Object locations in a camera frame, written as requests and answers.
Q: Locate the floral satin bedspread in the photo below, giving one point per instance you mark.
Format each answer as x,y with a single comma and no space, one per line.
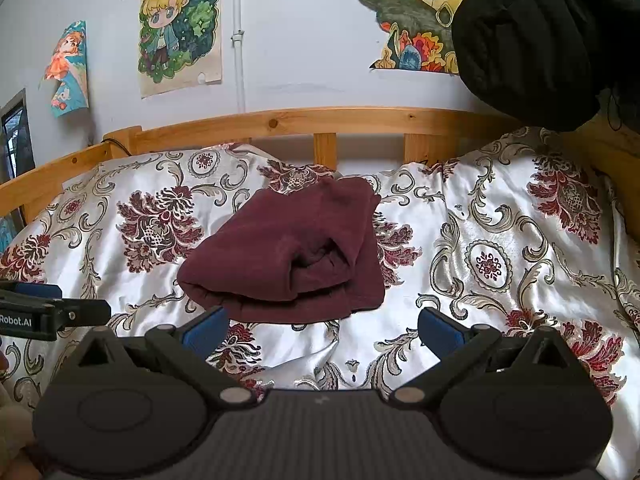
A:
500,210

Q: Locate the orange-haired figure wall poster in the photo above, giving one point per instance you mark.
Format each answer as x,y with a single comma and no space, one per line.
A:
67,70

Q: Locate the white wall pipe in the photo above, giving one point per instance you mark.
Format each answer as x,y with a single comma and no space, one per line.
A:
240,70

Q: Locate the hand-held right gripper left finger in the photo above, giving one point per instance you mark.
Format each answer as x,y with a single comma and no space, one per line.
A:
205,332

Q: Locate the maroon long-sleeved sweater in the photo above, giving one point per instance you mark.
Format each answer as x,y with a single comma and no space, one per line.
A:
280,250

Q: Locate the black quilted jacket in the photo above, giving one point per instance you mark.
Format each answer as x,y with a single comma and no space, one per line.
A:
525,35

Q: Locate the colourful landscape wall poster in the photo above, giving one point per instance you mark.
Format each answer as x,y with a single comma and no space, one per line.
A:
400,10

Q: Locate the cartoon girl wall poster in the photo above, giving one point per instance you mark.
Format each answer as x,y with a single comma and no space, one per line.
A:
175,35

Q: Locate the wooden bed frame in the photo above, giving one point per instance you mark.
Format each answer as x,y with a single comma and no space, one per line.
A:
300,121

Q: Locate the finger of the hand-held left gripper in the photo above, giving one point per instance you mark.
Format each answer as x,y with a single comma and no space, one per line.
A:
30,290
85,311

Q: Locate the window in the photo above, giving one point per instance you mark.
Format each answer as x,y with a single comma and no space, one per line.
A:
15,135

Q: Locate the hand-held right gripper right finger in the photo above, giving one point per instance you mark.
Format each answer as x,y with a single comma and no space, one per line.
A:
442,332

